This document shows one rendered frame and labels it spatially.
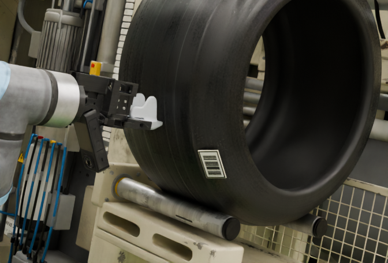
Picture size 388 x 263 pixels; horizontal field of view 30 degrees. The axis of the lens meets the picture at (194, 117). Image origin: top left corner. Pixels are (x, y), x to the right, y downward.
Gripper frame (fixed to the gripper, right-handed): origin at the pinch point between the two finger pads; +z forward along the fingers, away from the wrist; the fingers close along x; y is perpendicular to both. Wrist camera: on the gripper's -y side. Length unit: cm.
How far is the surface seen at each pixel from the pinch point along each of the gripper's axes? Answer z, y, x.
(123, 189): 11.8, -16.6, 19.8
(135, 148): 4.8, -6.0, 10.0
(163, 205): 11.9, -16.6, 6.5
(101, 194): 8.7, -18.6, 23.2
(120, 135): 19.4, -6.8, 34.4
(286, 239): 77, -29, 24
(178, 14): 0.4, 21.0, 0.5
